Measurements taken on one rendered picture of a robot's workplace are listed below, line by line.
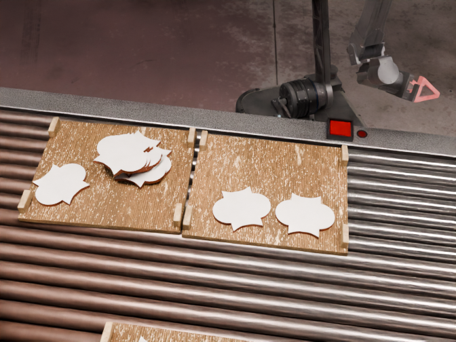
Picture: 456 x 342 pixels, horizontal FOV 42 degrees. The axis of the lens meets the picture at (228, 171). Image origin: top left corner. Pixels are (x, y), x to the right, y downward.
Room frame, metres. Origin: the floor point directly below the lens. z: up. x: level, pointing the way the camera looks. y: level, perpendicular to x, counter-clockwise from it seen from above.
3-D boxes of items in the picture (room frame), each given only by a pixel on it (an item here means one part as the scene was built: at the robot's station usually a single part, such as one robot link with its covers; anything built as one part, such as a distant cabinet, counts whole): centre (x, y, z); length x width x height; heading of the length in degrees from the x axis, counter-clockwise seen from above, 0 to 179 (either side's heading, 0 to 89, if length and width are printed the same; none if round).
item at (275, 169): (0.98, -0.11, 0.93); 0.41 x 0.35 x 0.02; 85
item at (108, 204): (1.02, 0.31, 0.93); 0.41 x 0.35 x 0.02; 87
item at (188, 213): (0.87, 0.10, 0.95); 0.06 x 0.02 x 0.03; 175
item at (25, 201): (0.90, 0.51, 0.95); 0.06 x 0.02 x 0.03; 177
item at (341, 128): (1.22, -0.32, 0.92); 0.06 x 0.06 x 0.01; 84
